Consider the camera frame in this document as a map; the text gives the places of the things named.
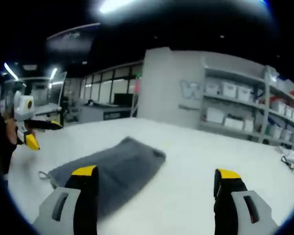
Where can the black screen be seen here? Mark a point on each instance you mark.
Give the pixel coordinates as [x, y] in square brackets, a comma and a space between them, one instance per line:
[123, 99]

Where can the grey metal storage shelf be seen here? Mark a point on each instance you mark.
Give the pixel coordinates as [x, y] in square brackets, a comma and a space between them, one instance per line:
[265, 98]

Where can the pink hanging tag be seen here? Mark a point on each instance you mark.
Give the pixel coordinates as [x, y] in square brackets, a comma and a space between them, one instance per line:
[137, 86]

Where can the ceiling light strip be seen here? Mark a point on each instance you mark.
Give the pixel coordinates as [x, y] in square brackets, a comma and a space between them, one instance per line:
[117, 6]

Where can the cabinet with black front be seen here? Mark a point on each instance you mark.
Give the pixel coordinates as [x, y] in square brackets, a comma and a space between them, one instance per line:
[117, 114]

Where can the row of white storage bins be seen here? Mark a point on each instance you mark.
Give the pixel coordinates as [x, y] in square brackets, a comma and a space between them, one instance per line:
[229, 89]

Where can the grey towel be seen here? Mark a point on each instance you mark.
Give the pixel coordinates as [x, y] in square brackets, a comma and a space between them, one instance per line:
[125, 166]

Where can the person's left hand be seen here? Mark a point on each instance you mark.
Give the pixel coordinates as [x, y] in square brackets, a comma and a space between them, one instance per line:
[12, 131]

